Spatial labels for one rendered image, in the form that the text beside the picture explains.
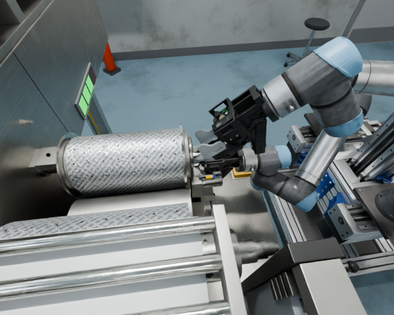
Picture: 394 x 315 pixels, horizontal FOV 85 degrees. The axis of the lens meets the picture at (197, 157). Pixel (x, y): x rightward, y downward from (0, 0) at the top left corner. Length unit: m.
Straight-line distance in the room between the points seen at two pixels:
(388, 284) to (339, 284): 1.86
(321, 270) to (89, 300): 0.20
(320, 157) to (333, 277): 0.56
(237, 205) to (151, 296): 0.66
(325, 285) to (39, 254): 0.26
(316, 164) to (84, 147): 0.65
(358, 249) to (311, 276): 1.57
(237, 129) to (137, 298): 0.33
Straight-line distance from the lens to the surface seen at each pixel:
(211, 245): 0.30
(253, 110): 0.44
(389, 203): 1.15
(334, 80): 0.45
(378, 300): 2.03
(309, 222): 1.72
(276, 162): 0.69
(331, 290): 0.24
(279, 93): 0.43
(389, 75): 0.64
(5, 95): 0.55
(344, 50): 0.45
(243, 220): 0.82
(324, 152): 0.78
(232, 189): 0.87
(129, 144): 0.47
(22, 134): 0.57
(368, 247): 1.85
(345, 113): 0.50
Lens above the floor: 1.65
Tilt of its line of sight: 53 degrees down
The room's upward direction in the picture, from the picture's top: straight up
